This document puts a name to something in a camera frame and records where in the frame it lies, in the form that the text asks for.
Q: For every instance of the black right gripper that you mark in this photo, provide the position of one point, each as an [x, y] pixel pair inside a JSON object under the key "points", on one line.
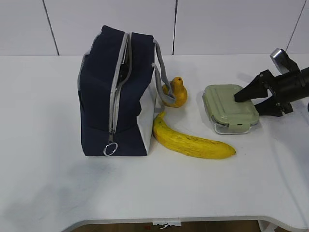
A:
{"points": [[289, 88]]}

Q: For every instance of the green lid food container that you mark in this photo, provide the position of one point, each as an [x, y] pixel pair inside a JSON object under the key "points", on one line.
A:
{"points": [[227, 115]]}

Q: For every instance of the yellow banana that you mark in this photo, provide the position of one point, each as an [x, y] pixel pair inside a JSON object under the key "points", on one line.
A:
{"points": [[187, 144]]}

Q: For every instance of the yellow pear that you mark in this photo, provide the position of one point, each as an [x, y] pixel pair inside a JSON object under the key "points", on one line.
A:
{"points": [[179, 91]]}

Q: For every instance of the navy blue lunch bag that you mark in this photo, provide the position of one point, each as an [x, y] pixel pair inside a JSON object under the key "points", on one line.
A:
{"points": [[120, 78]]}

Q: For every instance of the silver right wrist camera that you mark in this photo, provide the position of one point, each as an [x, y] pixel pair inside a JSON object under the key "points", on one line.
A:
{"points": [[281, 60]]}

